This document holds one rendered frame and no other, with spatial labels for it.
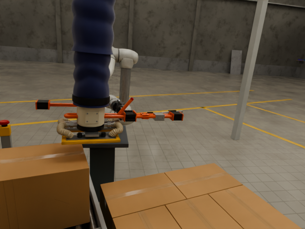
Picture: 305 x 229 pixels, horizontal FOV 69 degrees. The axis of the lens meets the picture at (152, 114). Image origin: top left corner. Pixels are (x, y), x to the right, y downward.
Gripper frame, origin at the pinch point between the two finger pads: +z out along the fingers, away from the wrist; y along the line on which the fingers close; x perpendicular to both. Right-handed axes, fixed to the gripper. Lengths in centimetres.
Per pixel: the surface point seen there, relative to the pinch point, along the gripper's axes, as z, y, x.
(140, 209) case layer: 20, 66, -8
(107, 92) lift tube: 9.4, -17.0, 14.2
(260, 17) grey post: -156, -108, -287
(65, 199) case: 21, 44, 41
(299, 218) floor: 33, 120, -193
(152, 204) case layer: 18, 66, -19
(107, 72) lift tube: 9.4, -29.2, 14.4
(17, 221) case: 21, 53, 66
